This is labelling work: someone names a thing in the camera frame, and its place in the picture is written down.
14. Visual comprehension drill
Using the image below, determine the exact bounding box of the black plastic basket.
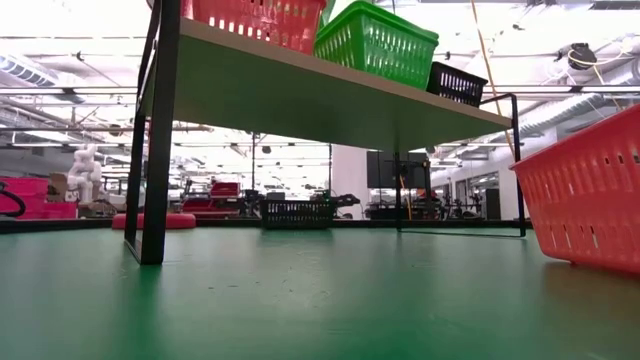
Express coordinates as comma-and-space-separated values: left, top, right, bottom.
426, 60, 490, 109
258, 198, 337, 231

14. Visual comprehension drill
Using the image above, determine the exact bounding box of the orange plastic basket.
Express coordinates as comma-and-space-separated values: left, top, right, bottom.
508, 102, 640, 276
180, 0, 329, 56

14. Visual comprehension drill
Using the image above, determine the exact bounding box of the black background machine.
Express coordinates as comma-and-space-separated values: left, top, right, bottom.
307, 191, 362, 221

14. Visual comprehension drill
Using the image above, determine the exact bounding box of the black monitor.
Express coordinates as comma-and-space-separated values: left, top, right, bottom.
366, 149, 432, 190

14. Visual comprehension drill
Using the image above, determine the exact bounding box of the red tool cart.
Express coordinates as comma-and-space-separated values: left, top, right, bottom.
180, 181, 242, 220

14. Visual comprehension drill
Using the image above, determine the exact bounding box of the red round disc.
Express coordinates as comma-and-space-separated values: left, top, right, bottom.
111, 212, 197, 232

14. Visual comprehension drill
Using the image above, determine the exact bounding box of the low red storage bin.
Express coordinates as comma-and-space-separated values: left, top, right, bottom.
47, 201, 80, 221

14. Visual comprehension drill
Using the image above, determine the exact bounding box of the cardboard box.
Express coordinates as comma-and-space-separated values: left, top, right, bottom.
48, 171, 70, 202

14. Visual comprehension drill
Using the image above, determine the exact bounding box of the tall red storage bin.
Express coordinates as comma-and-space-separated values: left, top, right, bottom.
0, 176, 50, 222

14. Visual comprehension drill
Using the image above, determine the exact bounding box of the wooden shelf black metal frame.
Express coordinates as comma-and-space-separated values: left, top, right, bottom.
123, 0, 527, 267

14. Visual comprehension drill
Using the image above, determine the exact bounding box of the yellow hanging cable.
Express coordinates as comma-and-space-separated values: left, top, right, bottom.
469, 0, 517, 159

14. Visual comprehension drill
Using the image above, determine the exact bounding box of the black table edge frame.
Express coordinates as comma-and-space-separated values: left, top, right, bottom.
0, 217, 529, 236

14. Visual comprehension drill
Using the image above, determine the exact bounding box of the silver insulated duct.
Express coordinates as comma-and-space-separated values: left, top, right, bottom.
519, 62, 640, 139

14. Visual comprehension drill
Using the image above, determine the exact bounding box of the ceiling cable reel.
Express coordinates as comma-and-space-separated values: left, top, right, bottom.
566, 42, 599, 72

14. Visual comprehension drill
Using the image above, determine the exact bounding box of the black cable loop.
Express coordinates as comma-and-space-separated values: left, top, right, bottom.
0, 180, 27, 219

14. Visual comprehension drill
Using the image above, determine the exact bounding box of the ceiling air duct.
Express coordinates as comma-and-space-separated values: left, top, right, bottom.
0, 53, 60, 90

